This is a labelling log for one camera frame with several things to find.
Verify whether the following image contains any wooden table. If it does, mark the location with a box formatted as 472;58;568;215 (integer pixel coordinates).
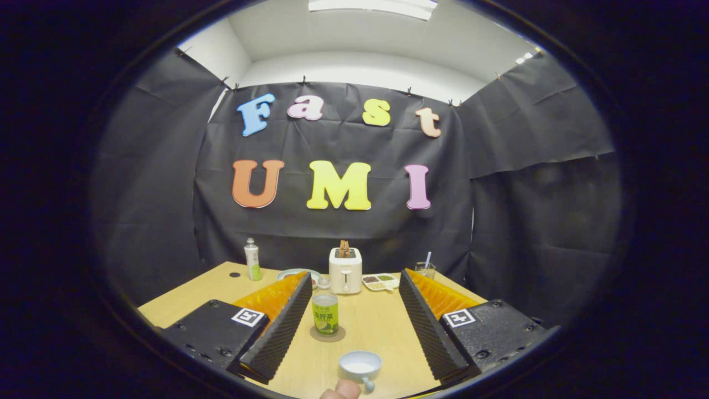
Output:
137;261;488;399

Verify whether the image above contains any green label juice bottle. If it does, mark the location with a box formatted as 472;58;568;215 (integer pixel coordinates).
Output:
312;277;340;336

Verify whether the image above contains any white divided snack tray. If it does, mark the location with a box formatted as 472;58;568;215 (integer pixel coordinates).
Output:
362;273;400;292

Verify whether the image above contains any white toaster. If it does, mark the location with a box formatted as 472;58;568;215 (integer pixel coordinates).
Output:
328;247;363;295

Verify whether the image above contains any long ceiling light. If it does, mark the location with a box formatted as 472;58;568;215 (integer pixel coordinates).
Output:
308;0;438;21

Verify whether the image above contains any pale blue cup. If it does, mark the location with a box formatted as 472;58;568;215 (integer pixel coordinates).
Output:
338;351;383;394

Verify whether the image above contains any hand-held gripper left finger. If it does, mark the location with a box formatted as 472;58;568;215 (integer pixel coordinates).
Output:
161;270;314;384

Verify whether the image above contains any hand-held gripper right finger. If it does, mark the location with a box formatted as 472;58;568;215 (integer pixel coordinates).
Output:
399;268;549;382

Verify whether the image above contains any round brown coaster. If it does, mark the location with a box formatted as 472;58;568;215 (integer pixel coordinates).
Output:
309;325;346;342

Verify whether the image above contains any slim white green bottle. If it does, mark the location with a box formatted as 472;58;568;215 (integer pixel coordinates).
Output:
244;238;263;282

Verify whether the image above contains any pale green plate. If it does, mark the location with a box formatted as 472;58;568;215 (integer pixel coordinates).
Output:
276;268;323;290

